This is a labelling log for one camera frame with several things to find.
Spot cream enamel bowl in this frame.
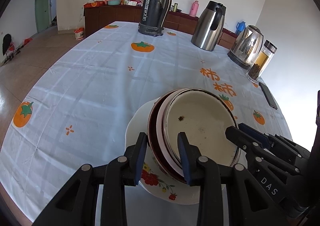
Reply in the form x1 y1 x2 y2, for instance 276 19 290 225
163 88 240 167

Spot red flower white plate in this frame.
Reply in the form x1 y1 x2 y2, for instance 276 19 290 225
125 99 200 205

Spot pink plastic bowl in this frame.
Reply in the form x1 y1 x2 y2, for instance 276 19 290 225
156 89 186 184

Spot stainless steel bowl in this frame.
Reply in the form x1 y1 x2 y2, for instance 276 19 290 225
148 99 165 171

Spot black smartphone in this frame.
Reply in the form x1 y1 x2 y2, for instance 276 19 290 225
259 82 278 110

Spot glass tea bottle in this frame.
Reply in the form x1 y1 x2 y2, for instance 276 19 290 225
246 40 277 83

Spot persimmon print tablecloth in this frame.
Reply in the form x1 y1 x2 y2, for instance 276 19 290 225
1 22 291 221

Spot stainless electric kettle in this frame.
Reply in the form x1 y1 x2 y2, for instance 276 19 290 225
227 25 264 70

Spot blue thermos jug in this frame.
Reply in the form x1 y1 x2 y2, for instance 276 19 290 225
235 21 246 36

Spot pink thermos bottle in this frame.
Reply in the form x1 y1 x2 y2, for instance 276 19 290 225
189 0 199 17

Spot chair with black jacket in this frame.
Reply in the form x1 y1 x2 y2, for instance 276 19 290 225
2 34 16 61

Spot white orange bucket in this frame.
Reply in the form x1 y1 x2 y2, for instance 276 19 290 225
74 27 85 41

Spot dark grey large thermos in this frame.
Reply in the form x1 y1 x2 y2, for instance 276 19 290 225
138 0 172 36

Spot dark wood sideboard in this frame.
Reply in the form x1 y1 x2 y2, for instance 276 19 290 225
83 3 238 50

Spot teal basin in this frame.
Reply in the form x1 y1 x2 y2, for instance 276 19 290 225
107 0 121 6

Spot green door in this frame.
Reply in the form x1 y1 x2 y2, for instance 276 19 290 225
35 0 50 33

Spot steel carafe black handle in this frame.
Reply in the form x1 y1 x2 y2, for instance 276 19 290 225
191 1 226 51

